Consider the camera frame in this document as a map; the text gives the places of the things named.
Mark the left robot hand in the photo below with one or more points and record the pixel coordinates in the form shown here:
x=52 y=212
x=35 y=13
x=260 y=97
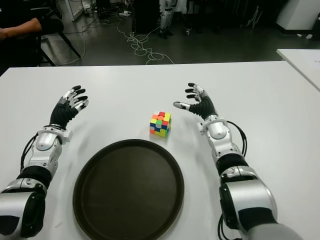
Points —
x=62 y=112

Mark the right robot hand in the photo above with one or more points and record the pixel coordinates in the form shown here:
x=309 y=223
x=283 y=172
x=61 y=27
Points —
x=205 y=105

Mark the multicolour Rubik's cube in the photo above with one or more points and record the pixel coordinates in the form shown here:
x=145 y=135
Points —
x=160 y=125

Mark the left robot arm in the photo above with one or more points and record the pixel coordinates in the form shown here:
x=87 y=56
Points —
x=42 y=155

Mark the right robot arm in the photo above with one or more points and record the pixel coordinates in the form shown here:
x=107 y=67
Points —
x=250 y=195

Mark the person's bare forearm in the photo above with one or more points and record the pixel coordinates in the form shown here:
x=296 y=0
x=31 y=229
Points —
x=22 y=28

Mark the round dark brown plate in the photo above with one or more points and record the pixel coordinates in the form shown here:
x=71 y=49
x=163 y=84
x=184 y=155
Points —
x=130 y=190

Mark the black chair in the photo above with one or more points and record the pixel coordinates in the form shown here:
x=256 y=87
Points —
x=70 y=45

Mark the black equipment stand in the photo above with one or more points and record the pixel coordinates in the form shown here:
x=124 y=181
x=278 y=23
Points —
x=188 y=30

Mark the person's black shirt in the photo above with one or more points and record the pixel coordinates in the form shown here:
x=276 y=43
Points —
x=50 y=25

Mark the white glass cabinet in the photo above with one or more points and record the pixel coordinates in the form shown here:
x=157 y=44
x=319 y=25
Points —
x=72 y=10

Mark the white side table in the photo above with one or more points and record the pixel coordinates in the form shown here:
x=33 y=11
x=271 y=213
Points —
x=300 y=60

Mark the black cabinet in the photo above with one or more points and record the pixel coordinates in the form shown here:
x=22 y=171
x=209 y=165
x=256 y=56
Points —
x=146 y=15

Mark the white power strip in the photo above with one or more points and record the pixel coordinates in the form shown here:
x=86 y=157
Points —
x=124 y=13

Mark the small white box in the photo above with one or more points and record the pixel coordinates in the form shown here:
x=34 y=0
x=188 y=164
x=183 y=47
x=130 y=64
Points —
x=309 y=36

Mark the white machine housing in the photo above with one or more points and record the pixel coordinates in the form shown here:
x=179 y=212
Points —
x=297 y=15

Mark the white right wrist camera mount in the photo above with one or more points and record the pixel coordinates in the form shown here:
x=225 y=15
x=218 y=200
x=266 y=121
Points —
x=201 y=127

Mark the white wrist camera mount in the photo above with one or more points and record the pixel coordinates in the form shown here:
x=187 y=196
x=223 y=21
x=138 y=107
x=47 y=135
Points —
x=201 y=127
x=67 y=137

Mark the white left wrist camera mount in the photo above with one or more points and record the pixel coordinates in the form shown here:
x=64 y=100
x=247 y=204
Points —
x=67 y=137

